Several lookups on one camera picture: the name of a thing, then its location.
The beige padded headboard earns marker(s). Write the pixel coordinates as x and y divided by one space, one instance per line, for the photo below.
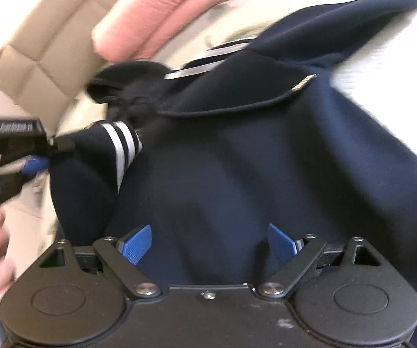
50 57

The pink folded quilt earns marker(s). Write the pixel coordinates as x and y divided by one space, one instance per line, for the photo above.
138 29

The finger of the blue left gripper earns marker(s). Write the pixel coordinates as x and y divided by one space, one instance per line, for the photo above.
35 165

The navy striped sweatshirt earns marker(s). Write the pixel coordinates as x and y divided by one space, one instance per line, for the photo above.
251 135

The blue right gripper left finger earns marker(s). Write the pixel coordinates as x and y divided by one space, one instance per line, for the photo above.
135 244

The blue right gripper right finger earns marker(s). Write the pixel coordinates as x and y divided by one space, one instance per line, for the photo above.
283 247

